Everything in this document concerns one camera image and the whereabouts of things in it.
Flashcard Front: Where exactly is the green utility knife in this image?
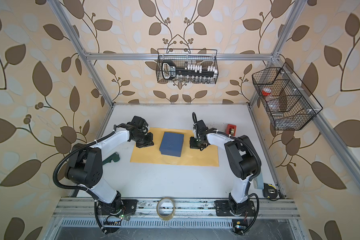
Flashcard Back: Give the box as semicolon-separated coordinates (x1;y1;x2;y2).
102;152;120;166

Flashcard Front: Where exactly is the clear tape roll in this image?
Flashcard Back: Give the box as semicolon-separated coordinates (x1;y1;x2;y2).
156;198;176;221

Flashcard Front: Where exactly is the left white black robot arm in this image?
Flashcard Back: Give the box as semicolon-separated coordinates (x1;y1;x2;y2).
53;116;154;234

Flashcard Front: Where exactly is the blue gift box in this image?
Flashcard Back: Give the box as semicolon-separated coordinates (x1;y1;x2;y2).
160;132;184;157

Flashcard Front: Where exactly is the back black wire basket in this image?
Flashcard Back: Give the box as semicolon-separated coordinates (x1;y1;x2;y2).
156;48;219;85

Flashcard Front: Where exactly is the black yellow tape measure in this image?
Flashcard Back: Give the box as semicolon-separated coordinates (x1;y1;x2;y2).
263;184;278;201

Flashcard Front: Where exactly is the light blue phone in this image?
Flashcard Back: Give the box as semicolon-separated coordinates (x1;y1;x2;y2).
253;173;264;190

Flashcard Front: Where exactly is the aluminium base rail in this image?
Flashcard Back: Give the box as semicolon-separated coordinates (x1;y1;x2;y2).
53;197;301;220

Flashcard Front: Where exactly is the black socket set rail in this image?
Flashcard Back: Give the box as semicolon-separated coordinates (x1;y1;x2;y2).
157;60;219;81

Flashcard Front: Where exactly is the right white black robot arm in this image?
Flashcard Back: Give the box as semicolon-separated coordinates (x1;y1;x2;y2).
190;113;262;236

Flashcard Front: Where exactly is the yellow orange wrapping paper sheet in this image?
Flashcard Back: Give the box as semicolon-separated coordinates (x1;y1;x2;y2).
130;128;219;167

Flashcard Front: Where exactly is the red tape dispenser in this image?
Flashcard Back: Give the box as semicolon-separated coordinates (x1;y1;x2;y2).
226;124;237;136

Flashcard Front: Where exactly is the side black wire basket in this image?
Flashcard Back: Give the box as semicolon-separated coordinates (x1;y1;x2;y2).
252;63;323;131

